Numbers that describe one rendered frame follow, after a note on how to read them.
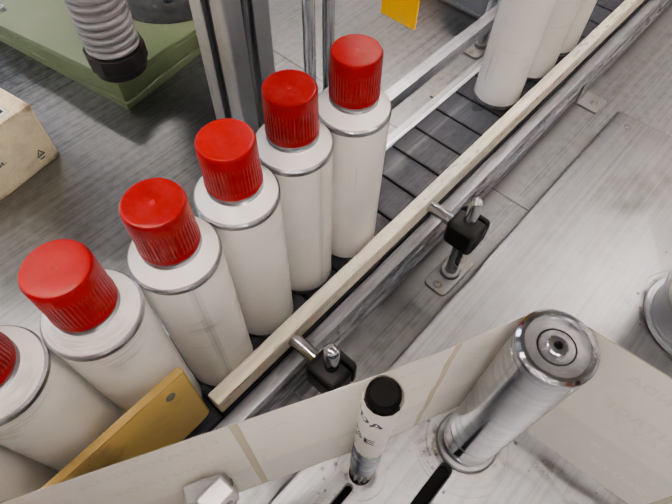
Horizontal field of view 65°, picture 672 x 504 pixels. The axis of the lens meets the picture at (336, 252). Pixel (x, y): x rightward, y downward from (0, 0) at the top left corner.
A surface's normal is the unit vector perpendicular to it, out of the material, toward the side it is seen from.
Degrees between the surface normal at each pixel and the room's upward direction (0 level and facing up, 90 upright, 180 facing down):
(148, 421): 90
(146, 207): 3
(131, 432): 90
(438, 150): 0
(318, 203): 90
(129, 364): 90
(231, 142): 3
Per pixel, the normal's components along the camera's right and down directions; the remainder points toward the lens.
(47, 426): 0.69, 0.61
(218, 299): 0.86, 0.44
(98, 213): 0.01, -0.54
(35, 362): 0.70, -0.52
